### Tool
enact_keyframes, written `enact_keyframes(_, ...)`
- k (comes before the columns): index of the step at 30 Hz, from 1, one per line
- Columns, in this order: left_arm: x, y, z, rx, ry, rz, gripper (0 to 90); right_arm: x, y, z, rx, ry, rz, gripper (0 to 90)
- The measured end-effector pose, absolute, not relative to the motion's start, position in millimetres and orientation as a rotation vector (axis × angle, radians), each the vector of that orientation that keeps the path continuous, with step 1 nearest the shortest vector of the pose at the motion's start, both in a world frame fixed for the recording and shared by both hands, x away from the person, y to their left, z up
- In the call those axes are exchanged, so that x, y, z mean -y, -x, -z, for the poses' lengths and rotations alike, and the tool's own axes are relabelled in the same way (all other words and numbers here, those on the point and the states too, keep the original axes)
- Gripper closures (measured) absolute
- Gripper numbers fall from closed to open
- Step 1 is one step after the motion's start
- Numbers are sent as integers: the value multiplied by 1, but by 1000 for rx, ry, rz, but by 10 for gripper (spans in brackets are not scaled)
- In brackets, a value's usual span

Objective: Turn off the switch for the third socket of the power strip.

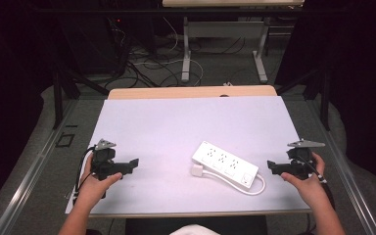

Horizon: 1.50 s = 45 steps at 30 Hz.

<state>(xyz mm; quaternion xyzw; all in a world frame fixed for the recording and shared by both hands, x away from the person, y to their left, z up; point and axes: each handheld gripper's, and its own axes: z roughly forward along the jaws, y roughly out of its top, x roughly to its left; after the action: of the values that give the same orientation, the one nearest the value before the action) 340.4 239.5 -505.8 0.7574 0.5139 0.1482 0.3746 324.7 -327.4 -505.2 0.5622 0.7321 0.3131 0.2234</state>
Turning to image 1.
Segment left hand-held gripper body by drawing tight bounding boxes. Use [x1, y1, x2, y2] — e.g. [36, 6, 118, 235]
[90, 138, 135, 181]

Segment white cloth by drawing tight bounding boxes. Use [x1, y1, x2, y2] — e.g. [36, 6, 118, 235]
[168, 223, 222, 235]

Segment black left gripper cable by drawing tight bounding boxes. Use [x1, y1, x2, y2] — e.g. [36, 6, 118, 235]
[73, 146, 96, 199]

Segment white power strip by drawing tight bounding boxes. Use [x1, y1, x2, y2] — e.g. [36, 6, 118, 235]
[191, 140, 260, 190]

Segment person's dark clothing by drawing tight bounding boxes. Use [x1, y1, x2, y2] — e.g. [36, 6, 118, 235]
[124, 214, 269, 235]

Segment white table mat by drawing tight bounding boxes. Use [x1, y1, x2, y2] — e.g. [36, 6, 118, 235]
[65, 95, 311, 215]

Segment black floor cables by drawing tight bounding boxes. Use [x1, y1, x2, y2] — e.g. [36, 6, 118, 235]
[104, 19, 248, 90]

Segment black metal stand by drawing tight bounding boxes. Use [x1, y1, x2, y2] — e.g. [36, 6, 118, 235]
[52, 60, 111, 130]
[274, 63, 333, 132]

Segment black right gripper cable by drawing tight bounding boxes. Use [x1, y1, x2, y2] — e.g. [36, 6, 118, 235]
[295, 154, 337, 211]

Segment white floor cable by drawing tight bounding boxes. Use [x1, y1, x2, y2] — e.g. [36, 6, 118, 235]
[133, 16, 205, 86]

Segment white metal-legged desk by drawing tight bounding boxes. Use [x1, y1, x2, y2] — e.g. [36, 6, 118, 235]
[162, 0, 306, 84]

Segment white plug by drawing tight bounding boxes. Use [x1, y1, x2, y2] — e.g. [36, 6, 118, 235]
[190, 164, 206, 178]

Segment person's left hand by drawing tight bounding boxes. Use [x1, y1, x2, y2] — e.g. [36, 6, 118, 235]
[73, 162, 123, 208]

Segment white power strip cable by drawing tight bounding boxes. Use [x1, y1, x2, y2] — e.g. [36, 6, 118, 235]
[202, 169, 266, 197]

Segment dark equipment cabinet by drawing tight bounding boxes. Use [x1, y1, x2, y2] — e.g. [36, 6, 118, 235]
[58, 13, 129, 76]

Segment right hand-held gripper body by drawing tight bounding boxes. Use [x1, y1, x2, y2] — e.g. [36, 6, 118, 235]
[275, 138, 326, 181]

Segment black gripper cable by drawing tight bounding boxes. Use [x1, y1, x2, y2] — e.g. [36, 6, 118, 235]
[73, 146, 96, 199]
[295, 154, 337, 211]

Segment person's right hand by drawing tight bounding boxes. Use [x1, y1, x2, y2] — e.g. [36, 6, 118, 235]
[280, 152, 328, 211]

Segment metal floor rail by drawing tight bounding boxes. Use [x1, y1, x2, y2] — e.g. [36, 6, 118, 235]
[0, 99, 80, 235]
[305, 97, 376, 235]

